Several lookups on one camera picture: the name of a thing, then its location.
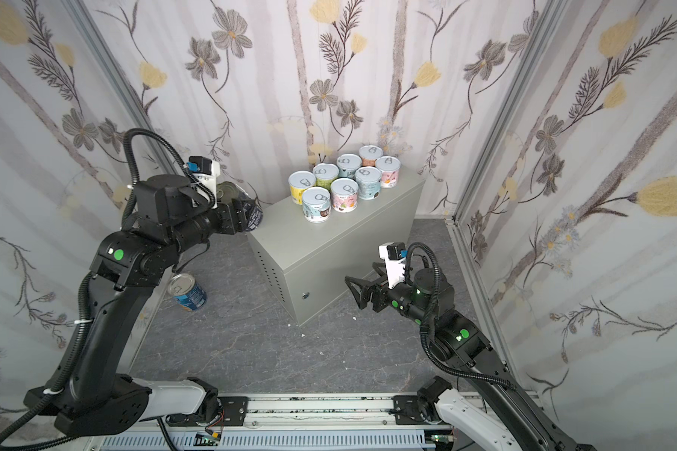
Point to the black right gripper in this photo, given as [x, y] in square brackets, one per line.
[376, 295]

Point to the white slotted cable duct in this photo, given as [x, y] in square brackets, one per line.
[305, 440]

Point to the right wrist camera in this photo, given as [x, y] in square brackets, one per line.
[394, 257]

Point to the yellow labelled can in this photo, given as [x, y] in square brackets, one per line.
[299, 182]

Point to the light blue can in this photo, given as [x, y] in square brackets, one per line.
[368, 179]

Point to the pink labelled white-lid can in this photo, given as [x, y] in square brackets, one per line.
[344, 195]

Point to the blue labelled tin can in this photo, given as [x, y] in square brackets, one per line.
[187, 292]

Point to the green labelled can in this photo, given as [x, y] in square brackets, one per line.
[325, 174]

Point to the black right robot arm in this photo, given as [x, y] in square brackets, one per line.
[457, 346]

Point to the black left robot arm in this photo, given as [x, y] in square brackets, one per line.
[87, 396]

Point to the dark blue tomato can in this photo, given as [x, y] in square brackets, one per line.
[248, 209]

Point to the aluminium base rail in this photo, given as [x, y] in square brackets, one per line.
[294, 412]

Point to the teal labelled white-lid can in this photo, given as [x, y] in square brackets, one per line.
[348, 164]

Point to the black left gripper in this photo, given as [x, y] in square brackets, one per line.
[235, 214]

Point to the pink fruit labelled can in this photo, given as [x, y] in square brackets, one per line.
[390, 169]

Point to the orange labelled can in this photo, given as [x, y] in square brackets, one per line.
[369, 154]

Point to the grey metal cabinet box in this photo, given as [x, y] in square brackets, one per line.
[305, 264]

